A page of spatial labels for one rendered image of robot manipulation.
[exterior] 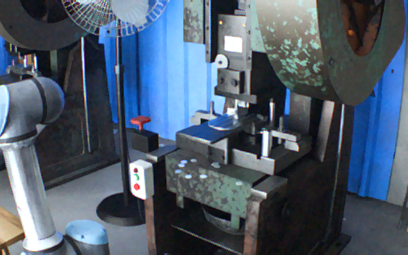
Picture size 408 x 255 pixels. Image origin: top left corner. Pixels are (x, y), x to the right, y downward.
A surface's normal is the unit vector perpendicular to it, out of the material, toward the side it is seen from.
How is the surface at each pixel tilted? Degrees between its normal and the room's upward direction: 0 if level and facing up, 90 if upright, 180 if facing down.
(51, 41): 90
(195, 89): 90
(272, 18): 106
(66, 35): 90
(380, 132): 90
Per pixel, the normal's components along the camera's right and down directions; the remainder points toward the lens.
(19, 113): 0.75, 0.04
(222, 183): -0.62, 0.25
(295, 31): -0.58, 0.60
